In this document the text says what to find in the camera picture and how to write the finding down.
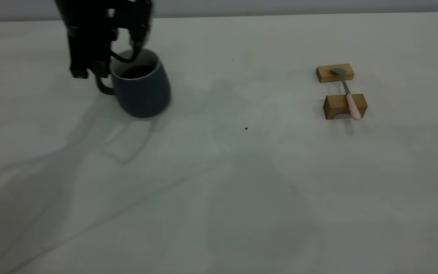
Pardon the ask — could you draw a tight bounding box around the pink handled metal spoon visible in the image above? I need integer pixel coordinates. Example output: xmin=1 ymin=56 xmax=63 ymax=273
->
xmin=331 ymin=68 xmax=362 ymax=121

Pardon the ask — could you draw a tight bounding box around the arched wooden block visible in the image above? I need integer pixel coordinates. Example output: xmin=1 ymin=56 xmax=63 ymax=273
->
xmin=323 ymin=93 xmax=368 ymax=120

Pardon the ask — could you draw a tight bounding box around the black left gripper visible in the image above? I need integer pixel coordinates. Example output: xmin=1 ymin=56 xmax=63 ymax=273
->
xmin=55 ymin=0 xmax=153 ymax=79

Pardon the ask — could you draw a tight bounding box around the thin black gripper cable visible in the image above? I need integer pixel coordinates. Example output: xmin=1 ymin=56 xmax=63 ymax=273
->
xmin=109 ymin=49 xmax=136 ymax=64

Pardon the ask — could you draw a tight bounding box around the dark grey ceramic mug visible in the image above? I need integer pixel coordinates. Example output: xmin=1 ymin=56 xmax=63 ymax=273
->
xmin=97 ymin=49 xmax=172 ymax=118

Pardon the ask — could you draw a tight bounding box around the flat wooden block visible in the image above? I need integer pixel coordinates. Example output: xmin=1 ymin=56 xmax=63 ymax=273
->
xmin=316 ymin=64 xmax=355 ymax=83

